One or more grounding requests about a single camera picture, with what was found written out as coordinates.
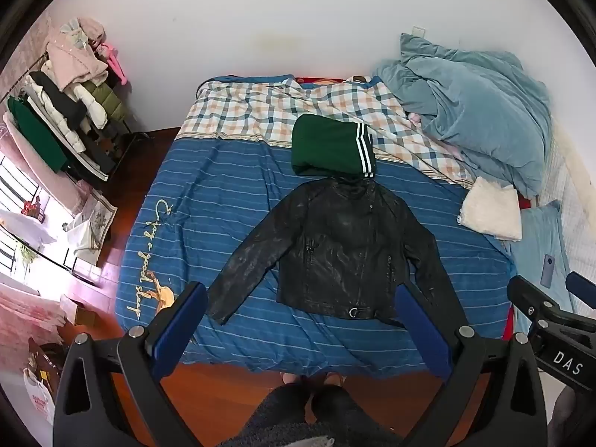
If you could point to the grey smartphone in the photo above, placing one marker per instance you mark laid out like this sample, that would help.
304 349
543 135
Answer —
547 271

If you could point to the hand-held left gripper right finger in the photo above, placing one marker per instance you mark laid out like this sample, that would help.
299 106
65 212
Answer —
421 330

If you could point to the light blue quilt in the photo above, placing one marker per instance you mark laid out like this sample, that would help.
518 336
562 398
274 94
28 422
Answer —
475 98

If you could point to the pink coat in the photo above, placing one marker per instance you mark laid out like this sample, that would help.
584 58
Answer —
74 58

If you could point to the black clothes rack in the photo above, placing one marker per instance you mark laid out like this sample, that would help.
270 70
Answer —
116 130

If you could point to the cardboard box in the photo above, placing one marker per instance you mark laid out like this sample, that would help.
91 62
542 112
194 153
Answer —
77 309

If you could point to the white folded cloth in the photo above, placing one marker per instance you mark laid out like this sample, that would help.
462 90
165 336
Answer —
491 212

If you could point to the white quilted mattress pad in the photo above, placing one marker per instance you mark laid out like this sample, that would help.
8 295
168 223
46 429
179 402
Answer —
575 195

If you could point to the dark green garment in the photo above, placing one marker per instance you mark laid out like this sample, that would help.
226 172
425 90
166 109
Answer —
39 135

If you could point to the blue striped plaid bed cover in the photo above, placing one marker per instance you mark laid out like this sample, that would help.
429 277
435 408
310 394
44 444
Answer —
223 186

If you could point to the person's left leg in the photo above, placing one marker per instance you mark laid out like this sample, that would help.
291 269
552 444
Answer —
284 405

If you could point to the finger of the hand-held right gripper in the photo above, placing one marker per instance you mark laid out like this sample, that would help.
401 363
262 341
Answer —
582 288
528 295

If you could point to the pink curtain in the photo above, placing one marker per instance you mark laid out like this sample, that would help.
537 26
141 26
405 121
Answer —
46 172

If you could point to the white puffer jacket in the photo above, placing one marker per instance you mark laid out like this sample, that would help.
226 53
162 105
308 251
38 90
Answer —
58 121

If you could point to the pink plush toy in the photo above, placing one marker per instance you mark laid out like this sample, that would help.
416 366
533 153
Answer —
114 63

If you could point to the white floral tote bag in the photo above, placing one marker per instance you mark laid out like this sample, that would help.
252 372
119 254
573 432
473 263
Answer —
93 223

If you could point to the white wall socket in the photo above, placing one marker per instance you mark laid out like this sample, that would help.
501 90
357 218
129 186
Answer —
418 31

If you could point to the green garment with white stripes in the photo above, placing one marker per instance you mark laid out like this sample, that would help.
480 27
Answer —
326 144

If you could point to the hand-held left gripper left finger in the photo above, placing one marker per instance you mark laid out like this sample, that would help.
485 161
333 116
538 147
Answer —
181 321

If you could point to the olive green puffer jacket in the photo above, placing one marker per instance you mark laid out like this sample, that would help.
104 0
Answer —
107 102

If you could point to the black leather jacket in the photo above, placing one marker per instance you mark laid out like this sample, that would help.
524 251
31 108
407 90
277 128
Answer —
335 242

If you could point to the red flower bunch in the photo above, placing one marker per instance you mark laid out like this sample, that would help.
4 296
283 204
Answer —
31 209

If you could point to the white plastic bag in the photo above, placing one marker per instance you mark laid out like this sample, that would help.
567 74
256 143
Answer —
39 398

